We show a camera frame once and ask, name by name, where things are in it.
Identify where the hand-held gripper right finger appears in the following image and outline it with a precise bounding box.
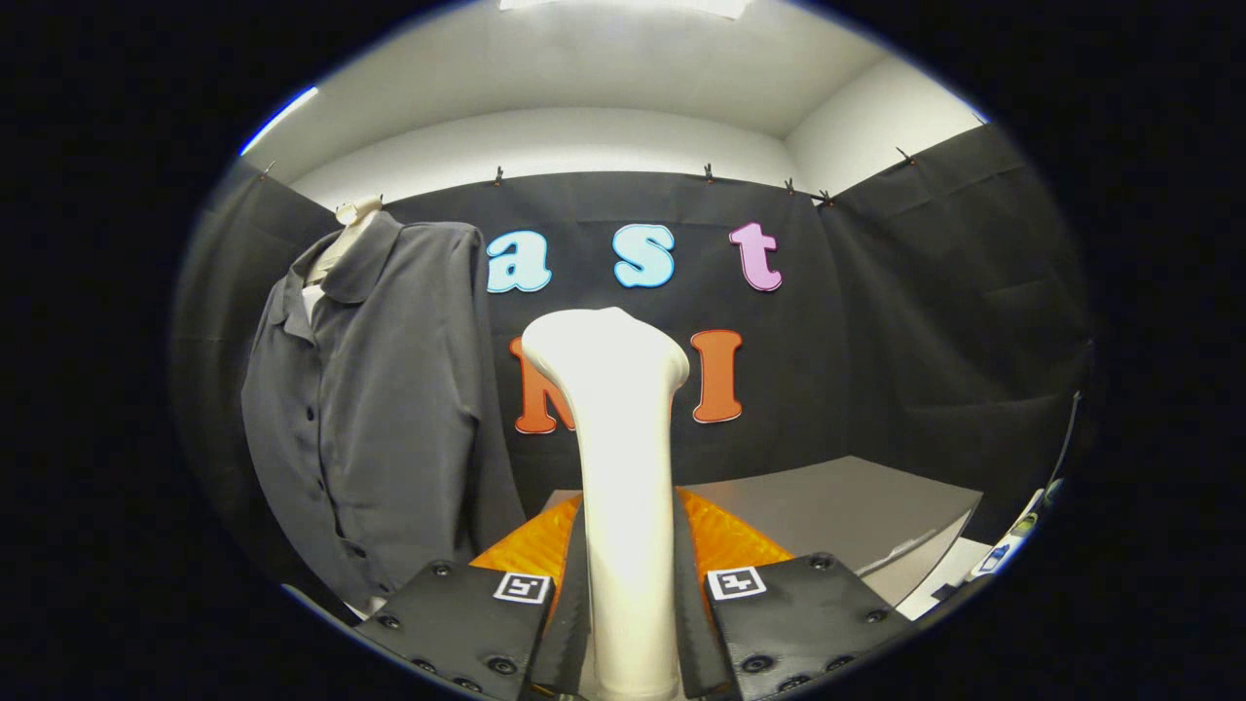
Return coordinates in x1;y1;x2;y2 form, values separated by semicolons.
675;487;916;701

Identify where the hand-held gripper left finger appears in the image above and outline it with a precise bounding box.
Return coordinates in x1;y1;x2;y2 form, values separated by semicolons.
355;492;590;701

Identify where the white garment steamer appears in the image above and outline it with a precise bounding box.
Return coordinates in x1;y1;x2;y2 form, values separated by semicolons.
521;307;692;701

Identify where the dark grey button shirt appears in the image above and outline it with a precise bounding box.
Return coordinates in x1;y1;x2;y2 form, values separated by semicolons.
240;212;527;609

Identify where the beige clothes hanger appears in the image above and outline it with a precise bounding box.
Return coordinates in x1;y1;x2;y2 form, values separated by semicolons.
307;195;385;288

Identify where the grey drawer cabinet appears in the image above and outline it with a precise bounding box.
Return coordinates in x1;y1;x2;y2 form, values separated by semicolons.
540;455;984;607

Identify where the white tray of small items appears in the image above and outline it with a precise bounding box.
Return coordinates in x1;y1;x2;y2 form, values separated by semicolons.
973;477;1067;575

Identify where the black backdrop cloth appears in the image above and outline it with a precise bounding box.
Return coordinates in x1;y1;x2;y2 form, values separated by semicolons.
170;122;1096;585

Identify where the row of cloth clips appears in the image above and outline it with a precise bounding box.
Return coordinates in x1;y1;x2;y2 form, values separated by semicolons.
258;146;916;207

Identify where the small ceiling light panel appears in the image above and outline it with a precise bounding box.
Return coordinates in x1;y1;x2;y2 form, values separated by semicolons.
240;86;320;157

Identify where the large ceiling light panel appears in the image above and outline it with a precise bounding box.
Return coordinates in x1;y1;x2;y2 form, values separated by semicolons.
498;0;751;20

